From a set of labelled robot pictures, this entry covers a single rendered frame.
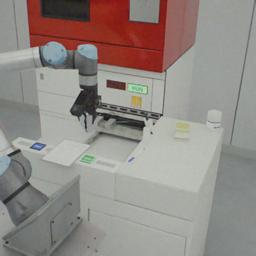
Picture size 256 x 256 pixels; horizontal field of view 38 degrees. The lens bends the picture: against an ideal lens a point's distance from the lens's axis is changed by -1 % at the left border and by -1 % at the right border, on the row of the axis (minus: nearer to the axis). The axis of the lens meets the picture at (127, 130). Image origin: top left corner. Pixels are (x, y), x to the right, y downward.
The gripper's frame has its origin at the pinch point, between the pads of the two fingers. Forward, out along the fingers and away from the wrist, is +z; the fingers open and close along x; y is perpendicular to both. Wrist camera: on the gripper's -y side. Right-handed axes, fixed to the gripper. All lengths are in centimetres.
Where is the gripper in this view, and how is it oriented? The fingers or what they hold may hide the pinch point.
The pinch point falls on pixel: (86, 130)
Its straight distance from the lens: 157.3
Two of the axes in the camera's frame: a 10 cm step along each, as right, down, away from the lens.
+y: 3.8, -4.1, 8.3
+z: -0.3, 8.9, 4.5
